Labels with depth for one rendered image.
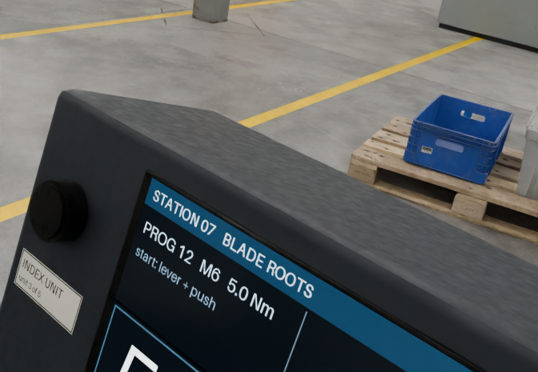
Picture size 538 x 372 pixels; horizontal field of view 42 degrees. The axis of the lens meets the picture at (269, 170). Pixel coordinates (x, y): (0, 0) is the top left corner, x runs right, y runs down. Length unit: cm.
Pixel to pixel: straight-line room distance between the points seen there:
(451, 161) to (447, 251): 314
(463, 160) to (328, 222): 316
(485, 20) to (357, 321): 769
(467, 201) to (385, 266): 311
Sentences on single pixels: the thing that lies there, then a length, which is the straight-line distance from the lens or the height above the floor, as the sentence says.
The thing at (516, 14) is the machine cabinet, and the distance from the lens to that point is 780.
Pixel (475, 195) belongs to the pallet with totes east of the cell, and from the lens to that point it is 332.
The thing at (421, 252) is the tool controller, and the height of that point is 125.
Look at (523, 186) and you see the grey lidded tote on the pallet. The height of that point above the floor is 20.
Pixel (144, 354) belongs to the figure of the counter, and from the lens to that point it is 30.
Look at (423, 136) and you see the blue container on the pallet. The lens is 341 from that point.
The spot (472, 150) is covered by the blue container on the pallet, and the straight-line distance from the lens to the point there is 338.
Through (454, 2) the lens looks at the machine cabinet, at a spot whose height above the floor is 30.
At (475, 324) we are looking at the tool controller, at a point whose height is 125.
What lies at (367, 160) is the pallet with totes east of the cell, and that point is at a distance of 340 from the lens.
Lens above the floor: 137
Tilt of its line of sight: 24 degrees down
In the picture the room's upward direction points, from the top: 10 degrees clockwise
